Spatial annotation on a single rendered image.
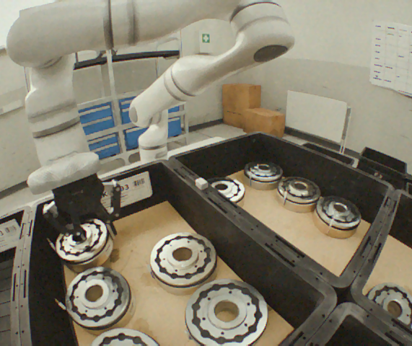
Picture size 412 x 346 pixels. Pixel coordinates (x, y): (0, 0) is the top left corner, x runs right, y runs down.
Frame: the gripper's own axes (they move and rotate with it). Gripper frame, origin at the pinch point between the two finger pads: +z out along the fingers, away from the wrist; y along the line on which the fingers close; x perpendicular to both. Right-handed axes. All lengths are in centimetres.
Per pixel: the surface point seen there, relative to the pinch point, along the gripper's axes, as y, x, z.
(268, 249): -16.9, 21.2, -5.7
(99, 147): -13, -184, 43
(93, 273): 2.9, 6.7, 1.3
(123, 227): -5.1, -4.3, 4.2
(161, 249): -8.9, 7.9, 1.4
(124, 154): -38, -183, 59
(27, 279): 10.3, 10.3, -5.9
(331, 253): -32.0, 25.9, 4.4
